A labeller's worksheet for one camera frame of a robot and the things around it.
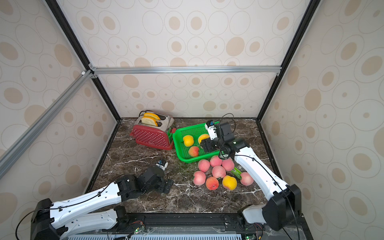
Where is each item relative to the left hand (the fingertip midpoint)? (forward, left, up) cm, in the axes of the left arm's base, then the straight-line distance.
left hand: (169, 181), depth 76 cm
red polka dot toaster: (+27, +9, +2) cm, 28 cm away
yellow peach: (+30, -8, -5) cm, 31 cm away
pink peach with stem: (+4, -16, -6) cm, 17 cm away
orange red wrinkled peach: (+1, -22, -5) cm, 23 cm away
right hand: (+17, -18, +10) cm, 27 cm away
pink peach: (+15, -25, -5) cm, 30 cm away
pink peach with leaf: (+3, -41, -4) cm, 42 cm away
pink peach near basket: (+12, -18, -5) cm, 22 cm away
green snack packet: (+9, -38, -10) cm, 41 cm away
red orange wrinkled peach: (+22, -12, -6) cm, 25 cm away
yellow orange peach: (+2, -32, -5) cm, 32 cm away
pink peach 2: (+13, -33, -6) cm, 36 cm away
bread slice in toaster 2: (+35, +16, +8) cm, 39 cm away
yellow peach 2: (+19, -17, +13) cm, 28 cm away
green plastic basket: (+24, -4, -11) cm, 27 cm away
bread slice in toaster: (+39, +16, +9) cm, 43 cm away
